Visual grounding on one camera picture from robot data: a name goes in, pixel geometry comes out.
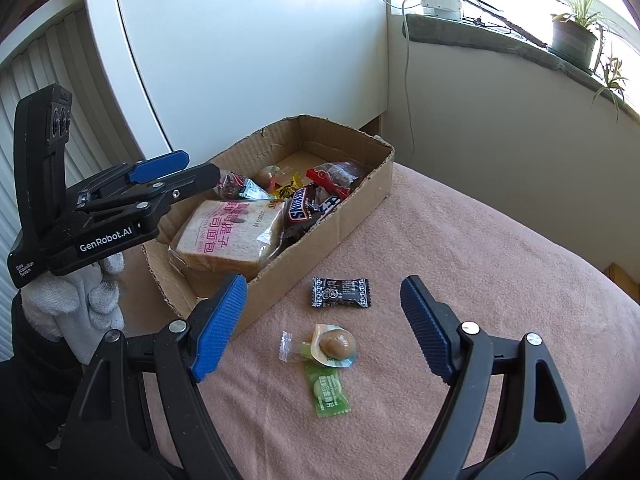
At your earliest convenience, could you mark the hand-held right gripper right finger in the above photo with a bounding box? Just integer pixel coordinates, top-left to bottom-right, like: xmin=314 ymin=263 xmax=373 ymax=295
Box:
xmin=400 ymin=275 xmax=588 ymax=480

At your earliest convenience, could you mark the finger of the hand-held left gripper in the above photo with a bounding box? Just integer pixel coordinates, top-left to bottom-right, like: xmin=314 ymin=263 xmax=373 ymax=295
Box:
xmin=75 ymin=161 xmax=222 ymax=213
xmin=87 ymin=150 xmax=191 ymax=197

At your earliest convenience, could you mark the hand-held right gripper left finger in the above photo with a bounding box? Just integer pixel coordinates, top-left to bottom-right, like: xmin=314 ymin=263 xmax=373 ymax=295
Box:
xmin=57 ymin=274 xmax=249 ymax=480

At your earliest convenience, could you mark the colourful foil snack packet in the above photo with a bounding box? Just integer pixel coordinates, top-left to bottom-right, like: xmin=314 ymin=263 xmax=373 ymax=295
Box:
xmin=216 ymin=170 xmax=271 ymax=201

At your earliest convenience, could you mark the large brown chocolate bar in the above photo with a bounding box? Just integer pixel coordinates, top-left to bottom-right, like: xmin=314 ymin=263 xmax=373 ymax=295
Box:
xmin=280 ymin=183 xmax=331 ymax=249

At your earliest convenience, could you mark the cardboard box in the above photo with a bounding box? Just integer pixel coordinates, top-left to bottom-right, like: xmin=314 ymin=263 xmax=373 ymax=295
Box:
xmin=141 ymin=115 xmax=396 ymax=338

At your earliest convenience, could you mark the small brown chocolate bar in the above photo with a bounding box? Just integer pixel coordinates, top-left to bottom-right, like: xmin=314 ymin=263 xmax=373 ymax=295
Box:
xmin=315 ymin=187 xmax=349 ymax=216

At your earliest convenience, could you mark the red dark snack packet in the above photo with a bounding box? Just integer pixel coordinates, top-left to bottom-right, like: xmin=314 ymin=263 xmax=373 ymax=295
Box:
xmin=306 ymin=160 xmax=373 ymax=200

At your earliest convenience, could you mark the person's left forearm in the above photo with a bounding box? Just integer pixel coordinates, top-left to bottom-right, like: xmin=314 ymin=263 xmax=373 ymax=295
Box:
xmin=0 ymin=295 xmax=86 ymax=480

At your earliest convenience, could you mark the person's left hand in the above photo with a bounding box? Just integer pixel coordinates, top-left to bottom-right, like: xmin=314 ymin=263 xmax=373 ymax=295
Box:
xmin=22 ymin=252 xmax=126 ymax=366

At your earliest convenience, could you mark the packaged sliced bread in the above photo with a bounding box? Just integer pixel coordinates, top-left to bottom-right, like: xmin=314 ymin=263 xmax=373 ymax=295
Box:
xmin=169 ymin=199 xmax=286 ymax=273

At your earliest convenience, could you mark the clear candy wrapper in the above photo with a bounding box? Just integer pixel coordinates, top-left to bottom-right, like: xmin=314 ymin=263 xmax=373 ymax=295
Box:
xmin=278 ymin=331 xmax=316 ymax=363

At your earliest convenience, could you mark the small jelly cup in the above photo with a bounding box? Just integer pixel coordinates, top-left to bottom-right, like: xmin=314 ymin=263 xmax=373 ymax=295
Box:
xmin=256 ymin=165 xmax=284 ymax=189

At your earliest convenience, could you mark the black wrapped candy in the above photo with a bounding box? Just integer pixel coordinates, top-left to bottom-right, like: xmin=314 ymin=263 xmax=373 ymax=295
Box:
xmin=311 ymin=276 xmax=370 ymax=309

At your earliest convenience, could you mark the brown jelly cup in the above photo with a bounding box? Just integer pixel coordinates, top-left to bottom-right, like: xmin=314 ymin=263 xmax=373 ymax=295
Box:
xmin=311 ymin=324 xmax=358 ymax=368

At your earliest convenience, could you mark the yellow wrapped candy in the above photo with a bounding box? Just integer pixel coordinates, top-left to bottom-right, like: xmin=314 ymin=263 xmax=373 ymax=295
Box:
xmin=275 ymin=174 xmax=304 ymax=200

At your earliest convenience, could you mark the green wrapped candy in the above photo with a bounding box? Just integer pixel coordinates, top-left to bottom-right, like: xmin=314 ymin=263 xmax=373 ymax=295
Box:
xmin=304 ymin=362 xmax=352 ymax=418

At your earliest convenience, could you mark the white cabinet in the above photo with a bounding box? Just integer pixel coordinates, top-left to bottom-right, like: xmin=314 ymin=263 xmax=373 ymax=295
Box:
xmin=82 ymin=0 xmax=389 ymax=161

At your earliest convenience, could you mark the wooden furniture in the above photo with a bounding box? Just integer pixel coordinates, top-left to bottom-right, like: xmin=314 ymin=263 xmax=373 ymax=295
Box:
xmin=602 ymin=262 xmax=640 ymax=304

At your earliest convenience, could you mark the grey green window sill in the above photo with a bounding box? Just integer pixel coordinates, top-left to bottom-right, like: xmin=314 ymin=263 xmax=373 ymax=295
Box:
xmin=405 ymin=12 xmax=640 ymax=124

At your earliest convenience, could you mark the white power adapter box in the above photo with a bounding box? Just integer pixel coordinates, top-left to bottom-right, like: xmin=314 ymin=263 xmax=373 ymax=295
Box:
xmin=421 ymin=0 xmax=464 ymax=22

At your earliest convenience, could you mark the small green plant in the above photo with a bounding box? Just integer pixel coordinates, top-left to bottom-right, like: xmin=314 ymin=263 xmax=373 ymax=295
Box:
xmin=592 ymin=45 xmax=631 ymax=122

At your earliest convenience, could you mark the dark stick on sill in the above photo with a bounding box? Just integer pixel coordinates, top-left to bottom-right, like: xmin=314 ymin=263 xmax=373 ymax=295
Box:
xmin=460 ymin=0 xmax=549 ymax=49

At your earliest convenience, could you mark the potted plant with long leaves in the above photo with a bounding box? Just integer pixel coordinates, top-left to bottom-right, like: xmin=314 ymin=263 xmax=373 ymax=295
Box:
xmin=520 ymin=0 xmax=622 ymax=74

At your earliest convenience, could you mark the white cable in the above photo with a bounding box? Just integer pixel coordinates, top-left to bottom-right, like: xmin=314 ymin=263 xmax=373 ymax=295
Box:
xmin=401 ymin=0 xmax=426 ymax=161

